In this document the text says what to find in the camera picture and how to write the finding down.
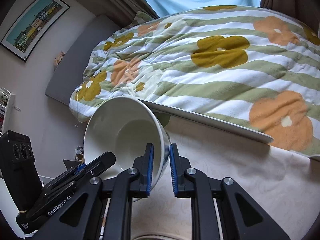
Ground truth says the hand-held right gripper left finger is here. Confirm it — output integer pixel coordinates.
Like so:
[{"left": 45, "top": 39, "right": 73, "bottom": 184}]
[{"left": 32, "top": 143, "right": 155, "bottom": 240}]

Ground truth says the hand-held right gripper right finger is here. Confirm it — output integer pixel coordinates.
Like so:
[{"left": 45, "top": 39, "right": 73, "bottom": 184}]
[{"left": 169, "top": 143, "right": 292, "bottom": 240}]

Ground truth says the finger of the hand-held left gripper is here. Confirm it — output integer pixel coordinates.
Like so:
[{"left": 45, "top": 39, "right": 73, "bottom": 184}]
[
  {"left": 79, "top": 151, "right": 117, "bottom": 181},
  {"left": 65, "top": 162, "right": 87, "bottom": 178}
]

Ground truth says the white bowl with blue pattern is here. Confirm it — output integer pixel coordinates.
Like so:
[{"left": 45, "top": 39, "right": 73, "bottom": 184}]
[{"left": 83, "top": 97, "right": 171, "bottom": 202}]

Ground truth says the grey padded headboard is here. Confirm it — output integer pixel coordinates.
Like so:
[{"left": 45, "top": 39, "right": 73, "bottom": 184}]
[{"left": 45, "top": 14, "right": 133, "bottom": 107}]

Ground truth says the floral striped blanket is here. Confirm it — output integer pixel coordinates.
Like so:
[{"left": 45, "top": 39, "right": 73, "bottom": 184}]
[{"left": 69, "top": 5, "right": 320, "bottom": 158}]

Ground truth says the framed picture of houses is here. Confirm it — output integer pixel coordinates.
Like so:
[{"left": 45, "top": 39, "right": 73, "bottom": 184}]
[{"left": 1, "top": 0, "right": 71, "bottom": 63}]

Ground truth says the floral pillow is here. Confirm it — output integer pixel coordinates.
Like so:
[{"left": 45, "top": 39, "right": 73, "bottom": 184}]
[{"left": 134, "top": 11, "right": 153, "bottom": 25}]

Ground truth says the white wall shelf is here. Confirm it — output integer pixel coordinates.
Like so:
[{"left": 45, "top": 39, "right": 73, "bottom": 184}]
[{"left": 0, "top": 87, "right": 16, "bottom": 132}]

